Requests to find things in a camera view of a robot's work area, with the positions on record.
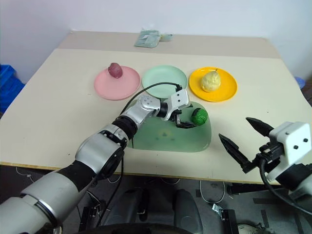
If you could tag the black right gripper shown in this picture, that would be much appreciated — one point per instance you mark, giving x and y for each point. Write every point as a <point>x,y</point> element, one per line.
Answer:
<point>271,150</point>

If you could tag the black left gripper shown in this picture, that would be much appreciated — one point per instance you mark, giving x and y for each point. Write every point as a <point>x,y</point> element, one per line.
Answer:
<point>178,112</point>

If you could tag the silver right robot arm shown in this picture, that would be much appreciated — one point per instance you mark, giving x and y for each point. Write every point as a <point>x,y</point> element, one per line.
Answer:
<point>295,176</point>

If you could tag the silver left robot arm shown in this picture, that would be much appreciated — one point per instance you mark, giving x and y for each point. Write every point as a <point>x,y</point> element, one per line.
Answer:
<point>97,151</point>

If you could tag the yellow round plate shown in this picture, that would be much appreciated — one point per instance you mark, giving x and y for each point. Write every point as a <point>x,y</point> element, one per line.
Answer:
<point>226,90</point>

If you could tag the light green round plate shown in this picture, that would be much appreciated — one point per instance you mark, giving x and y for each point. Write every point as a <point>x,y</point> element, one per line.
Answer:
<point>161,75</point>

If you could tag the pink round plate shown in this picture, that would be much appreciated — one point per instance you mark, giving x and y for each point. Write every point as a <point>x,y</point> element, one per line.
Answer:
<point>119,87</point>

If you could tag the green round vegetable toy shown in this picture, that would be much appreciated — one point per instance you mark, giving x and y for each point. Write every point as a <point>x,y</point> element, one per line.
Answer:
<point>200,117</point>

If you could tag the large green rounded tray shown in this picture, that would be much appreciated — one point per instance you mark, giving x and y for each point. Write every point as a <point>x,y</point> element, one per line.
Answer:
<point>170,143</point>

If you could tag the pale yellow pear toy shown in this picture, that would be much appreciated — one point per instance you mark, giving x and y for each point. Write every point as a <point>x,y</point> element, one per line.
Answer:
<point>211,81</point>

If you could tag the blue round stool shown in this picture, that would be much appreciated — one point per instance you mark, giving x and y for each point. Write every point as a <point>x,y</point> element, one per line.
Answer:
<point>300,81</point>

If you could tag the purple sweet potato toy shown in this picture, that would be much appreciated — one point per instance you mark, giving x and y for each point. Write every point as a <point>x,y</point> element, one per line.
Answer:
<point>115,70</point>

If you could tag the dark rounded robot foot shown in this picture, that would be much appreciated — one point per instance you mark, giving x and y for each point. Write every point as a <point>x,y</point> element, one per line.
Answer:
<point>186,209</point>

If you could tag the small clear plastic bag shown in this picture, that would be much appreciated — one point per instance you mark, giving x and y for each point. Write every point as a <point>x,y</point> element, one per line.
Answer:
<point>167,37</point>

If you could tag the white sneaker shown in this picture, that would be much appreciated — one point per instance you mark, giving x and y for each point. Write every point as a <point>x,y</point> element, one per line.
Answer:
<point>249,228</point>

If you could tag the clear bag of green items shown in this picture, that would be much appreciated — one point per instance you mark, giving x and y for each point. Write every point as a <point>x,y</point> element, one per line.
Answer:
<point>146,39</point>

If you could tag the blue plastic crate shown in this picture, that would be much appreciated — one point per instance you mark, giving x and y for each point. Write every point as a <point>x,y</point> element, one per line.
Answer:
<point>7,85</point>

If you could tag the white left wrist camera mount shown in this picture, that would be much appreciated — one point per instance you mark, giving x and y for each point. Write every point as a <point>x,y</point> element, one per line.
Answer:
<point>180,98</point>

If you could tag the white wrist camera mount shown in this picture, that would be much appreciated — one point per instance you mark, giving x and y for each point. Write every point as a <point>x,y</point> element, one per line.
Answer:
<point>292,139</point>
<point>180,98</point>

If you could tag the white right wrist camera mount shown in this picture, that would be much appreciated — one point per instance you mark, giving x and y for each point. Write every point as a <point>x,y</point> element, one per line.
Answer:
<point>292,139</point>

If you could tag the black table frame bar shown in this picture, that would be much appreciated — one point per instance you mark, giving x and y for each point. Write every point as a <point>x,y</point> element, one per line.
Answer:
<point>253,189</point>

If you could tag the metal caster bracket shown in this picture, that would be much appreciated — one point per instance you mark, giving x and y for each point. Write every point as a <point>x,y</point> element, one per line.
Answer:
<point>217,210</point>

